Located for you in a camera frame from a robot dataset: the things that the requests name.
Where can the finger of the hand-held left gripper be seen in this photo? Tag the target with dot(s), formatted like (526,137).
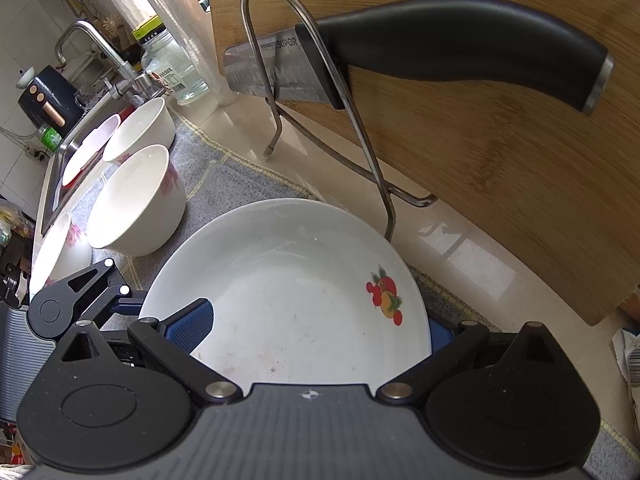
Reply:
(130,306)

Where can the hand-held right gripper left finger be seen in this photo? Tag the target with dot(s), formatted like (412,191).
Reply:
(192,322)

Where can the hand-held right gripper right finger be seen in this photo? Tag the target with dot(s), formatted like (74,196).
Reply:
(441,337)

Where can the white bowl pink flower print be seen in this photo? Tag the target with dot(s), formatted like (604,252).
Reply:
(145,130)
(55,255)
(140,220)

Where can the white plate fruit print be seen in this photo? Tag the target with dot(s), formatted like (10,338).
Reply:
(300,285)

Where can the steel sink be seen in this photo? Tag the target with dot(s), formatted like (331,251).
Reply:
(52,185)

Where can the grey teal dish mat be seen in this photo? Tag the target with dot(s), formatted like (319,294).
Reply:
(240,175)

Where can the pink basin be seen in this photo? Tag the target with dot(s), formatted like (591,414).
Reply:
(90,145)

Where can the bamboo cutting board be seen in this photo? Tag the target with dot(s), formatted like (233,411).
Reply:
(500,160)

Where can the small green lid container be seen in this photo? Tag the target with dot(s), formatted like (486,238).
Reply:
(49,137)

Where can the large white food packet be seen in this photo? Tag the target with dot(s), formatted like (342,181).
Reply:
(627,360)

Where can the metal faucet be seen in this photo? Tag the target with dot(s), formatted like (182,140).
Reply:
(125,80)

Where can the dark blue air fryer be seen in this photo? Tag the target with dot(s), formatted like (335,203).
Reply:
(45,95)

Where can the glass jar yellow lid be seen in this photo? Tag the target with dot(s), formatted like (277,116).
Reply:
(170,70)

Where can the tall cling film roll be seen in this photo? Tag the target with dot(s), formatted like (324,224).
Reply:
(190,35)

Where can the short cling film roll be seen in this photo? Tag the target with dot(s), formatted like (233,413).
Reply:
(127,5)

